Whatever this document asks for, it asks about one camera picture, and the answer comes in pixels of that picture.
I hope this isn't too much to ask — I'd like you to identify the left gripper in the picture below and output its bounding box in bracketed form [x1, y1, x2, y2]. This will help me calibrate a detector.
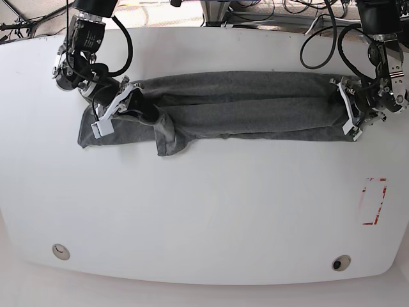
[329, 76, 387, 128]

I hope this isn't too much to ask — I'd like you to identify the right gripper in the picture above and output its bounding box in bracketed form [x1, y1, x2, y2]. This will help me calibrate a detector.
[81, 76, 160, 123]

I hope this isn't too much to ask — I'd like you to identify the grey T-shirt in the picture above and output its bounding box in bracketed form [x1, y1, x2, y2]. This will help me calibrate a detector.
[77, 71, 351, 157]

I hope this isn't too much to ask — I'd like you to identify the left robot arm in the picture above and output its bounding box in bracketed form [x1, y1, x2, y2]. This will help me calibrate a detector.
[330, 1, 408, 138]

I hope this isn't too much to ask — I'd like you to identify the red tape rectangle marking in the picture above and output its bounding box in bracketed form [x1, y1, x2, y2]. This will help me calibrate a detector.
[358, 177, 388, 226]

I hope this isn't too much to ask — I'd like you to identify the black tripod stand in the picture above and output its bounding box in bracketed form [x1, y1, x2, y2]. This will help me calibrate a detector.
[1, 1, 74, 43]

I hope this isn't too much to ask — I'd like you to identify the right table grommet hole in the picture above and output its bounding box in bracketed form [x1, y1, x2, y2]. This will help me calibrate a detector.
[332, 255, 351, 272]

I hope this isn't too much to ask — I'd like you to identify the table grommet hole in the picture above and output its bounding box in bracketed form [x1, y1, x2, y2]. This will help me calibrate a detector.
[332, 255, 351, 272]
[52, 244, 70, 261]

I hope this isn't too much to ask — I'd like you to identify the left table grommet hole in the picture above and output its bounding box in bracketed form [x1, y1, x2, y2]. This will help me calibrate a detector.
[52, 244, 70, 261]

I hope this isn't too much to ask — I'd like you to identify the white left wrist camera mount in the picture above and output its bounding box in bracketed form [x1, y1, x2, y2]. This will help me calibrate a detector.
[337, 82, 362, 141]

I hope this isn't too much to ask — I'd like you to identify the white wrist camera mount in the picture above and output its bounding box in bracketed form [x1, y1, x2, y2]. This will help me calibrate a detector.
[337, 82, 362, 141]
[91, 84, 136, 139]

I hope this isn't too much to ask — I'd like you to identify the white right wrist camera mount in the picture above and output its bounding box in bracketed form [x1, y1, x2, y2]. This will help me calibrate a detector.
[91, 84, 136, 139]

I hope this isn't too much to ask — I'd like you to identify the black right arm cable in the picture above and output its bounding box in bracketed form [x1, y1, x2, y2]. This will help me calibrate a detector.
[65, 0, 134, 84]

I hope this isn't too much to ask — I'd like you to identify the aluminium frame rail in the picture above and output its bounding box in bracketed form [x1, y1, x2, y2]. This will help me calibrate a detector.
[204, 13, 362, 36]

